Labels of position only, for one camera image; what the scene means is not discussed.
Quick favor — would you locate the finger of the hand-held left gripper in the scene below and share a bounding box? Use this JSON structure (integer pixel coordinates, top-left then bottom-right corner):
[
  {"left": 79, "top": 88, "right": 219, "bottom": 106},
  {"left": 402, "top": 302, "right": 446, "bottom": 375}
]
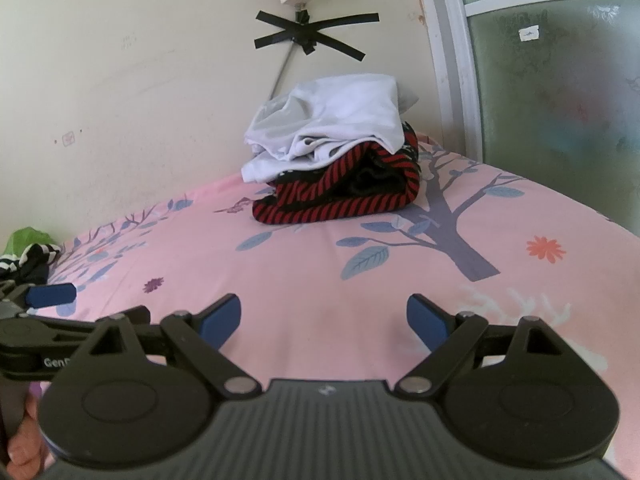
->
[{"left": 0, "top": 280, "right": 77, "bottom": 317}]

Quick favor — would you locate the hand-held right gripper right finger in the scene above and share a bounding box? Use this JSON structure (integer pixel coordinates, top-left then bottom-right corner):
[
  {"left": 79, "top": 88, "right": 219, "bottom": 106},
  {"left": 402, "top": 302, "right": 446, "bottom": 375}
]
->
[{"left": 395, "top": 294, "right": 568, "bottom": 396}]

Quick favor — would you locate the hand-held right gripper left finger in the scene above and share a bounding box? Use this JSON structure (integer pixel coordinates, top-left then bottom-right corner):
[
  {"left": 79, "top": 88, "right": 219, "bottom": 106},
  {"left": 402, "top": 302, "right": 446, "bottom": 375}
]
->
[{"left": 65, "top": 294, "right": 262, "bottom": 397}]

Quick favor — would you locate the white shirt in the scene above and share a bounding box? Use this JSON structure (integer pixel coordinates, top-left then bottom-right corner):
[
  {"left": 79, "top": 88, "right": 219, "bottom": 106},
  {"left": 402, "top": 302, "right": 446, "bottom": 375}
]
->
[{"left": 241, "top": 74, "right": 420, "bottom": 184}]

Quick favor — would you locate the person's left hand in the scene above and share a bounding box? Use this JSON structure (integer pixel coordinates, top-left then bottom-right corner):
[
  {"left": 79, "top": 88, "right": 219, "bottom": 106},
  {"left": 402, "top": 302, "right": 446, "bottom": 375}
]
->
[{"left": 6, "top": 394, "right": 55, "bottom": 480}]

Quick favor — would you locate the black white striped cloth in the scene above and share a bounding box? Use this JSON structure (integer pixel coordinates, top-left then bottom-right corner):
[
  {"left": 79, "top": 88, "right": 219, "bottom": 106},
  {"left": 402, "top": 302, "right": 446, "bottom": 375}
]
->
[{"left": 0, "top": 243, "right": 64, "bottom": 289}]

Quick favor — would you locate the pink tree-print bedsheet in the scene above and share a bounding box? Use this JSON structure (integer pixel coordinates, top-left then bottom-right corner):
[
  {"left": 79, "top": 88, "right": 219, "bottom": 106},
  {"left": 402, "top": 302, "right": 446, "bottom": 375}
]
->
[{"left": 30, "top": 132, "right": 640, "bottom": 480}]

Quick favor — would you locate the black red patterned sweater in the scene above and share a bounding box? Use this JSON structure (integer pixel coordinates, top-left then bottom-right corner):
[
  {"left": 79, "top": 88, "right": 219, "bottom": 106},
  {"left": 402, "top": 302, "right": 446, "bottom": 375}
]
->
[{"left": 251, "top": 121, "right": 424, "bottom": 226}]

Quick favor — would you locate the white-framed frosted window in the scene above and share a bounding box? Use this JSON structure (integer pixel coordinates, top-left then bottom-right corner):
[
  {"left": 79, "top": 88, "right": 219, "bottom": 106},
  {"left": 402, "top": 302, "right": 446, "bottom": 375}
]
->
[{"left": 410, "top": 0, "right": 640, "bottom": 241}]

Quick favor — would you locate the black tape cross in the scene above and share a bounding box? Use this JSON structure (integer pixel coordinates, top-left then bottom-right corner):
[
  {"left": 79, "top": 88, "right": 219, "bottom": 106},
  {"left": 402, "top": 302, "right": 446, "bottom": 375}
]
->
[{"left": 254, "top": 9, "right": 381, "bottom": 62}]

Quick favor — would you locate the grey cable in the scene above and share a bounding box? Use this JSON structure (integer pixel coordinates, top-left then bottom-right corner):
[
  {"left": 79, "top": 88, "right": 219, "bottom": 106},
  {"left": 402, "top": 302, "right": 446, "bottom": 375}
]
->
[{"left": 269, "top": 7, "right": 309, "bottom": 102}]

